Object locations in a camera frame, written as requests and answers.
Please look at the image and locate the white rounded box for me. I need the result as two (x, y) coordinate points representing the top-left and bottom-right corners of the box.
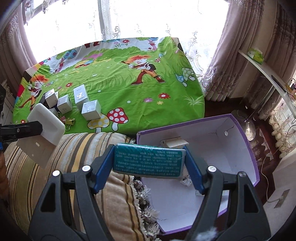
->
(16, 103), (65, 168)

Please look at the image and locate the teal rectangular box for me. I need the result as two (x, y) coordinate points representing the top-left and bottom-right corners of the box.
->
(113, 144), (186, 179)

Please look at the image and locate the white medicine box red figure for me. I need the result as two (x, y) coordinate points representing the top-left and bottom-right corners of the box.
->
(180, 175), (192, 187)

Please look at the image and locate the white ornate dresser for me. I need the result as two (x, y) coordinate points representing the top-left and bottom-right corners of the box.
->
(1, 80), (16, 126)

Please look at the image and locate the black upright text box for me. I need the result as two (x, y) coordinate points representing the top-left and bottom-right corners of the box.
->
(39, 94), (46, 104)

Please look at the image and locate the small white square box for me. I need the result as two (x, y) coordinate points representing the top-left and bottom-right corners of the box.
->
(49, 108), (60, 118)

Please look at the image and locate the small white barcode box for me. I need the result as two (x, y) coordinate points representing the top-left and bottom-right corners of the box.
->
(45, 89), (58, 108)

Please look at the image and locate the striped plush cushion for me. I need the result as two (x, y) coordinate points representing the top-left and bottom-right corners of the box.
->
(4, 132), (159, 240)

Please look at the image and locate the yellow binder clip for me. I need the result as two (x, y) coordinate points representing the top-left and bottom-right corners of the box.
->
(62, 118), (76, 131)

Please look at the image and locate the purple cardboard storage box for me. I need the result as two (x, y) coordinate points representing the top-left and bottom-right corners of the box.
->
(137, 114), (260, 235)

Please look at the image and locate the white box with YSL logo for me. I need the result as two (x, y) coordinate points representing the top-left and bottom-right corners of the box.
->
(73, 84), (89, 111)

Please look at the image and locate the silver white cube box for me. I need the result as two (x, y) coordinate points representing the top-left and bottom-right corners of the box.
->
(81, 100), (101, 121)

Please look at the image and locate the beige box inside storage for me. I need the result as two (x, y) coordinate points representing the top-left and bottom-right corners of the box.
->
(160, 137), (189, 149)

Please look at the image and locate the colourful cartoon tablecloth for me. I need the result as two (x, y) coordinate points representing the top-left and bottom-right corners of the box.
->
(13, 37), (205, 135)

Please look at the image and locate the green tissue pack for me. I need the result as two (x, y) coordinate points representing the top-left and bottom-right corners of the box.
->
(247, 48), (264, 64)

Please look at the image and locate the pink patterned curtain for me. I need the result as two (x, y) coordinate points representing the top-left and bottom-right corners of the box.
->
(200, 0), (296, 103)

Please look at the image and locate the white wall shelf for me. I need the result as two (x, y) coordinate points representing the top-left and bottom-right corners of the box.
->
(238, 50), (295, 118)

